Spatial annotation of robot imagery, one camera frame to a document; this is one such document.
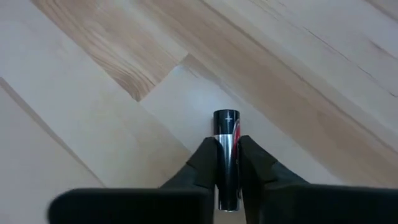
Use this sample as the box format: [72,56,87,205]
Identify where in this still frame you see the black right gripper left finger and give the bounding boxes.
[48,136,220,224]

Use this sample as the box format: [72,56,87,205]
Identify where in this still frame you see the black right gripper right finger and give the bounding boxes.
[238,135,398,224]

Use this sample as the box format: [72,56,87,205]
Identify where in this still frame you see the silver black AA battery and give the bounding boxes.
[213,109,242,212]

